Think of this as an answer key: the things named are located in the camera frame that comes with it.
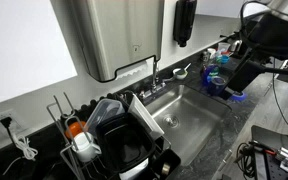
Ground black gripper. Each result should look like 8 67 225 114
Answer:
228 52 267 96

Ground chrome faucet lever handle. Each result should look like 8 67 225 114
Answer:
159 77 175 89
137 89 152 101

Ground stainless steel sink basin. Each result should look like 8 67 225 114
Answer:
144 83 232 167

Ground metal sink drain strainer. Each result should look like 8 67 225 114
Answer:
162 114 181 129

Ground blue tape roll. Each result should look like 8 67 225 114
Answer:
229 91 248 103

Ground teal cup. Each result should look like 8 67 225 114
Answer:
217 54 231 66

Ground metal pitcher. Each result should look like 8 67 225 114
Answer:
228 39 244 54

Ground blue glass tumbler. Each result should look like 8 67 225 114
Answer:
206 75 228 97

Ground black support bar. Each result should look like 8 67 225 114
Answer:
260 64 288 80

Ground blue bottle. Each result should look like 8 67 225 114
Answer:
200 64 220 84

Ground white ceramic bowl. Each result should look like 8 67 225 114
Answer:
172 67 189 81

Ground black soap dispenser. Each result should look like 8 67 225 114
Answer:
172 0 198 48

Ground chrome gooseneck faucet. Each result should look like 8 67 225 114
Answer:
151 57 162 93

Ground black equipment board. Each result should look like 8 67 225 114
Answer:
250 124 288 180

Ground white paper towel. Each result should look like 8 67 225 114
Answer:
115 59 151 81

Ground black cutlery holder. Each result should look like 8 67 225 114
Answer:
152 148 182 180

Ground steel paper towel dispenser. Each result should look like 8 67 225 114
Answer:
71 0 166 83

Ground black plastic container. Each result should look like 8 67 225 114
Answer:
95 112 157 174

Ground clear plastic container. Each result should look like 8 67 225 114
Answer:
83 98 126 138

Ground white mug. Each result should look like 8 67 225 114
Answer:
71 131 102 163

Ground orange cup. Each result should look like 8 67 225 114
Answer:
64 120 87 139

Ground black power plug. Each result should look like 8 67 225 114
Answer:
0 116 19 145

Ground tangled black cables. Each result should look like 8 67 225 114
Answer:
233 141 262 180

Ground metal cabinet handle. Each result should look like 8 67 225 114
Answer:
220 148 234 172

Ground metal wire dish rack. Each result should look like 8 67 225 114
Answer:
46 91 182 180

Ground white coiled cable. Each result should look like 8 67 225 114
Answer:
2 134 39 176

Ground white wall outlet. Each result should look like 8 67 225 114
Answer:
0 108 24 136

